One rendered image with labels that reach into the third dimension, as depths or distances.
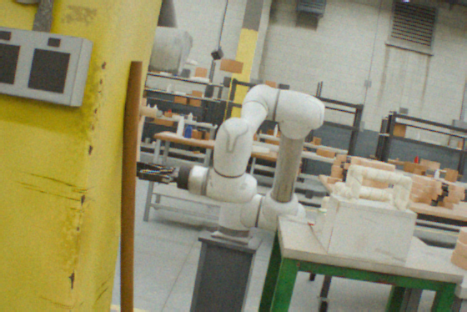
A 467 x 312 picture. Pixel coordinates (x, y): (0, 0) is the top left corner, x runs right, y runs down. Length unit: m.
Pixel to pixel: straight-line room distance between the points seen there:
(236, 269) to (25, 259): 1.86
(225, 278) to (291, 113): 0.88
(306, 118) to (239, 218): 0.65
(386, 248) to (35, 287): 1.21
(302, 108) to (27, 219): 1.54
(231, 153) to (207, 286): 1.12
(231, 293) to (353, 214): 1.06
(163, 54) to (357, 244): 0.85
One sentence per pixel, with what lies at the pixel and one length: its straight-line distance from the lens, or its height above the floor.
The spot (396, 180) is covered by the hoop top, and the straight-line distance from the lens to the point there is 1.72.
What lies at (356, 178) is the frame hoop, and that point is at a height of 1.18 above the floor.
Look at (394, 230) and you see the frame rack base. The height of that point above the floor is 1.04.
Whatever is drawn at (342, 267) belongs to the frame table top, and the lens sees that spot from 1.73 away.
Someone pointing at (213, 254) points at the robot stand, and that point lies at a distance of 2.56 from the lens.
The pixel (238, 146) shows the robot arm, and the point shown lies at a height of 1.21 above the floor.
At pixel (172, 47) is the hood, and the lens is 1.70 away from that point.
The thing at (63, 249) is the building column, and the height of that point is 1.09.
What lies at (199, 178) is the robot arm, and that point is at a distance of 1.72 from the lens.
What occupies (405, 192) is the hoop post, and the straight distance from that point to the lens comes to 1.73.
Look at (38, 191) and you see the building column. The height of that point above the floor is 1.16.
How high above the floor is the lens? 1.32
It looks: 5 degrees down
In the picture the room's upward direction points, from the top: 11 degrees clockwise
